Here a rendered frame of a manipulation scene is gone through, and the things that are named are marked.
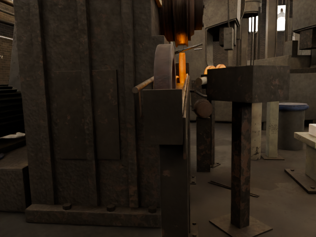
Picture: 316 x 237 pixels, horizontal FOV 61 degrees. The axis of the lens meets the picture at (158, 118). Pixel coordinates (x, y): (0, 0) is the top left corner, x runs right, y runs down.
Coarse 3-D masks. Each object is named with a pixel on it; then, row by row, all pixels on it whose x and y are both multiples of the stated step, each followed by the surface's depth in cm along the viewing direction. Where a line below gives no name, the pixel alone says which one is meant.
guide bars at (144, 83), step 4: (176, 76) 153; (148, 80) 64; (152, 80) 70; (176, 80) 161; (140, 84) 55; (144, 84) 58; (148, 84) 63; (152, 84) 73; (136, 88) 51; (140, 88) 53; (152, 88) 73; (136, 92) 51; (140, 92) 55; (136, 96) 53; (140, 96) 55; (140, 100) 55; (140, 104) 55; (140, 108) 55; (140, 112) 54; (140, 116) 54
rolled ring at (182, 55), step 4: (180, 56) 157; (184, 56) 157; (180, 60) 156; (184, 60) 156; (180, 64) 156; (184, 64) 156; (180, 68) 156; (184, 68) 156; (180, 72) 157; (184, 72) 157; (180, 76) 158; (184, 76) 158; (180, 80) 161; (184, 80) 161
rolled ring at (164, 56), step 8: (160, 48) 53; (168, 48) 53; (160, 56) 52; (168, 56) 51; (160, 64) 51; (168, 64) 50; (160, 72) 50; (168, 72) 50; (160, 80) 50; (168, 80) 50; (160, 88) 50; (168, 88) 50
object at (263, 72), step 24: (216, 72) 113; (240, 72) 101; (264, 72) 99; (288, 72) 105; (216, 96) 115; (240, 96) 102; (264, 96) 100; (288, 96) 107; (240, 120) 114; (240, 144) 115; (240, 168) 116; (240, 192) 117; (240, 216) 119
